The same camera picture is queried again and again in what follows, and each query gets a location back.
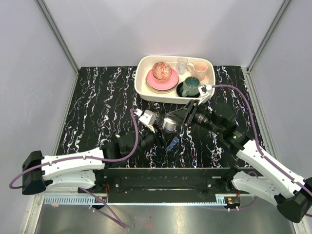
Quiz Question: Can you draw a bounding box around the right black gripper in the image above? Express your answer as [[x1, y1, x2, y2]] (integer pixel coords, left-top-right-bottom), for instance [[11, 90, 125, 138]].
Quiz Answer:
[[166, 99, 223, 135]]

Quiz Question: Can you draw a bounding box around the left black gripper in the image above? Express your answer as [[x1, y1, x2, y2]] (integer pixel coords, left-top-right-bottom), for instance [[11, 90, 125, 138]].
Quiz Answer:
[[129, 124, 178, 160]]

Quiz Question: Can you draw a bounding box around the white pill bottle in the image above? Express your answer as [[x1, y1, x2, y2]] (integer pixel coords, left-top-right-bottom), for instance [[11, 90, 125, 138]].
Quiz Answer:
[[162, 117, 177, 132]]

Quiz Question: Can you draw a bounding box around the blue pill organizer box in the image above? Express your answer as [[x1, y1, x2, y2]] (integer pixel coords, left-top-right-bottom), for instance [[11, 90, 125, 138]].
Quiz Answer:
[[166, 137, 179, 151]]

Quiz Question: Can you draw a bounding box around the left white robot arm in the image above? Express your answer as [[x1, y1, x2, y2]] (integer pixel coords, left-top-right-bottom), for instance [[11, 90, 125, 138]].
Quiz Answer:
[[21, 126, 177, 195]]

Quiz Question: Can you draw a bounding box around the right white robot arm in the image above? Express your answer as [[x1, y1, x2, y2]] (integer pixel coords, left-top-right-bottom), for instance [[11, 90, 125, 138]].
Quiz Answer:
[[163, 100, 312, 223]]

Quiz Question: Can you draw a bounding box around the black saucer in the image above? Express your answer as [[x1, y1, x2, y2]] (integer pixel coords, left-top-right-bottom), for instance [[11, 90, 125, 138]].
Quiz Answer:
[[176, 82, 200, 98]]

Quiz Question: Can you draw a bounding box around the green ceramic mug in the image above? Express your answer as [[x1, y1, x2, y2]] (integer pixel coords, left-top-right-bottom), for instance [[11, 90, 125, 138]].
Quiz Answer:
[[181, 77, 200, 97]]

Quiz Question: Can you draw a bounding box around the white rectangular dish tub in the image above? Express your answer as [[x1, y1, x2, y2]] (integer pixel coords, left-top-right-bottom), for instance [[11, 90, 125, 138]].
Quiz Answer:
[[134, 55, 216, 104]]

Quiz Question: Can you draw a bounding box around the cream plate under pink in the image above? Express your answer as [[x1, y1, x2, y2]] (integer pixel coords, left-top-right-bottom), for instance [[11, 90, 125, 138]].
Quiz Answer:
[[146, 83, 177, 94]]

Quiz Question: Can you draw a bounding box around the orange patterned bowl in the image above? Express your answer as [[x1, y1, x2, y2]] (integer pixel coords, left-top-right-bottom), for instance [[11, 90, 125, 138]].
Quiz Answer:
[[152, 61, 172, 82]]

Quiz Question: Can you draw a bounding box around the pink ceramic mug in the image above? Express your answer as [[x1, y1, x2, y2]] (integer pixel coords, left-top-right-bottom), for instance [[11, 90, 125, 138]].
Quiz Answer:
[[188, 61, 208, 81]]

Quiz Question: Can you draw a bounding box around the clear drinking glass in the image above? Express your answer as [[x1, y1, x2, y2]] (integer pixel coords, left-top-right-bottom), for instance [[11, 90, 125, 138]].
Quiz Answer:
[[176, 57, 188, 75]]

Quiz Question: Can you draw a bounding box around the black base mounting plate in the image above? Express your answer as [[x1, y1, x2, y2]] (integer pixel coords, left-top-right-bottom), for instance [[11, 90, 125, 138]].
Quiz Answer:
[[92, 167, 252, 203]]

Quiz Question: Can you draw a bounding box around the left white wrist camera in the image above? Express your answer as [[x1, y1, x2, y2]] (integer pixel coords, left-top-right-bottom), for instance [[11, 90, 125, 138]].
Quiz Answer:
[[135, 109, 157, 133]]

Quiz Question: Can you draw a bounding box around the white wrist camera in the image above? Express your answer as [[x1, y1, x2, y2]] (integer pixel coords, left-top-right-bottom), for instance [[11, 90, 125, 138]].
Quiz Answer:
[[198, 84, 215, 104], [135, 109, 157, 133]]

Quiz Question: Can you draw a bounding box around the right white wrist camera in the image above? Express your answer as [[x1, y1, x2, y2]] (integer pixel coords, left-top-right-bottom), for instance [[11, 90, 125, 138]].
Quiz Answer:
[[198, 84, 215, 104]]

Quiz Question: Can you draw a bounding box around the white slotted cable duct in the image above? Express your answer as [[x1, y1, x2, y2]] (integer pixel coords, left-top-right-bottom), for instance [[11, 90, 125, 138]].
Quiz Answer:
[[44, 195, 226, 206]]

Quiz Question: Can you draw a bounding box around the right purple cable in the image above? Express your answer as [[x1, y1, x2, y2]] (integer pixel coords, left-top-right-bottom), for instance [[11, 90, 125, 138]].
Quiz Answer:
[[211, 84, 312, 217]]

